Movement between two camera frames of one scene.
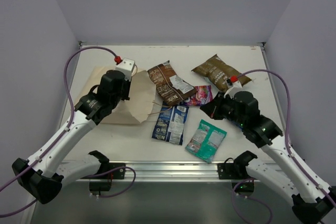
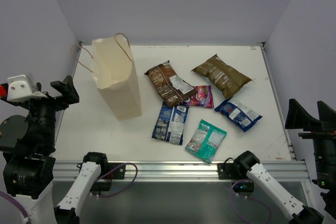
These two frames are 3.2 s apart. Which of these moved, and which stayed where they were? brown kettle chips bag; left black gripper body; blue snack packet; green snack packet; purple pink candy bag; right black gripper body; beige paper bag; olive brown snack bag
Moved: beige paper bag; left black gripper body; right black gripper body
Stayed: olive brown snack bag; green snack packet; blue snack packet; brown kettle chips bag; purple pink candy bag
